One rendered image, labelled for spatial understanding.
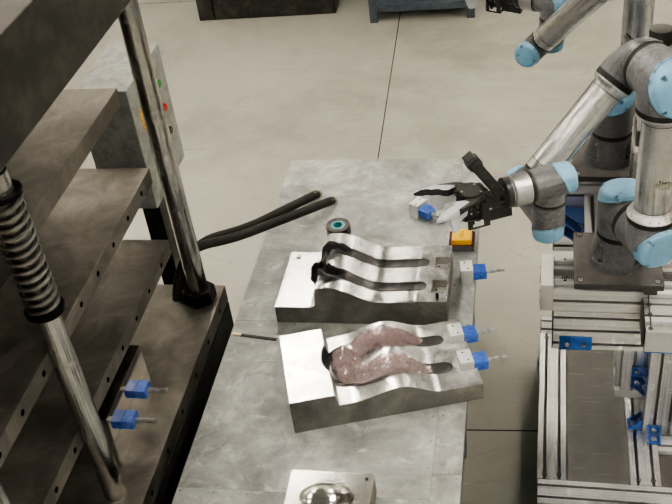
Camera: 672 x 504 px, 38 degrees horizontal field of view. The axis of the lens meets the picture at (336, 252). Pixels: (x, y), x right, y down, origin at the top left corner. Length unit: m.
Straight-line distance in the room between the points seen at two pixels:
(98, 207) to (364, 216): 0.99
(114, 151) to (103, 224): 0.39
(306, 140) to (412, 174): 1.91
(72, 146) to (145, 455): 0.82
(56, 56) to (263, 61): 4.19
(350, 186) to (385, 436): 1.16
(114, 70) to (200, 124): 2.72
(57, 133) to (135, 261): 0.52
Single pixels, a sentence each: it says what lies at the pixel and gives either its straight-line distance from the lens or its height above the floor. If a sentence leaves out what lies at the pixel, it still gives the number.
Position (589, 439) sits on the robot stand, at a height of 0.21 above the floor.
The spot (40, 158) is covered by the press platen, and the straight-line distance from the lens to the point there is 2.44.
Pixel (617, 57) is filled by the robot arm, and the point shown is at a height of 1.64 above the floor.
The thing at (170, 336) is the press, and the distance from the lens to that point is 2.97.
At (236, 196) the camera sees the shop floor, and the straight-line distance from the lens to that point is 4.95.
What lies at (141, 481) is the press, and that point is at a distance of 2.61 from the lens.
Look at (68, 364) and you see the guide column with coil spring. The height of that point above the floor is 1.25.
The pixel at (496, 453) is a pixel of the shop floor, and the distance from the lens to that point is 3.55.
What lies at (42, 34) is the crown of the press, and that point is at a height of 1.94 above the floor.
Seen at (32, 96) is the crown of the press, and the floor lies 1.86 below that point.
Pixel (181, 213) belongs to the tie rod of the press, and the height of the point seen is 1.13.
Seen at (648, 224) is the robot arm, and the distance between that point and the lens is 2.41.
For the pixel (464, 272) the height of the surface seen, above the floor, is 0.85.
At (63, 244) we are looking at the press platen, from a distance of 2.57.
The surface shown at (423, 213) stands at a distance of 3.20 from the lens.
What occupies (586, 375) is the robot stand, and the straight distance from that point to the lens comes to 3.53.
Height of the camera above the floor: 2.69
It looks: 37 degrees down
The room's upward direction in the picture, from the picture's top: 8 degrees counter-clockwise
